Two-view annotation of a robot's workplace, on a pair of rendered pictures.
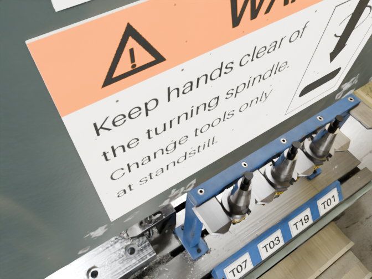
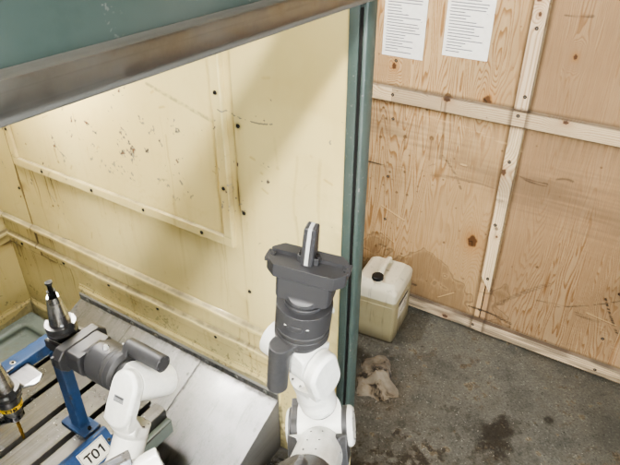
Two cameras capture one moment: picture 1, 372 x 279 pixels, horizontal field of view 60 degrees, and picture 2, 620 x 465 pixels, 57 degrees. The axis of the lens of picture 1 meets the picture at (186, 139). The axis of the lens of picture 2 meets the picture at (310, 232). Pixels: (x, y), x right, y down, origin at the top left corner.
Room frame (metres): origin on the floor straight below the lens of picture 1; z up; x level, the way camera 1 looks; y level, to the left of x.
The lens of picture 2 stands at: (-0.68, -0.60, 2.17)
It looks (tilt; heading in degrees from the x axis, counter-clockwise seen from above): 32 degrees down; 339
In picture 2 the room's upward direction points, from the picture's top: straight up
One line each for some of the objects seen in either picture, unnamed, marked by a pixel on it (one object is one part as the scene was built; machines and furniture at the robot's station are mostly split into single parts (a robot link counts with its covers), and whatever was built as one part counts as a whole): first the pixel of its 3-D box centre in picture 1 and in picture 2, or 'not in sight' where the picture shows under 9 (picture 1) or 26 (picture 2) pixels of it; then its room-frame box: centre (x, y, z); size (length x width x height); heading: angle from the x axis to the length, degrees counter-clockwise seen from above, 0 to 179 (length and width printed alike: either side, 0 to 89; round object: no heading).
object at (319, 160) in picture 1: (316, 149); (5, 392); (0.38, -0.28, 1.21); 0.06 x 0.06 x 0.03
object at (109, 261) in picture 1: (82, 249); not in sight; (0.20, 0.24, 0.97); 0.29 x 0.23 x 0.05; 126
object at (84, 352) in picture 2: not in sight; (95, 354); (0.28, -0.49, 1.34); 0.13 x 0.12 x 0.10; 126
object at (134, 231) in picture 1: (151, 223); not in sight; (0.28, 0.08, 0.97); 0.13 x 0.03 x 0.15; 126
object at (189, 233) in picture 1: (193, 222); not in sight; (0.26, -0.03, 1.05); 0.10 x 0.05 x 0.30; 36
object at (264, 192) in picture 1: (258, 187); not in sight; (0.28, -0.15, 1.21); 0.07 x 0.05 x 0.01; 36
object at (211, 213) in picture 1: (214, 217); not in sight; (0.22, -0.06, 1.21); 0.07 x 0.05 x 0.01; 36
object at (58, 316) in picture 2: not in sight; (55, 308); (0.36, -0.43, 1.41); 0.04 x 0.04 x 0.07
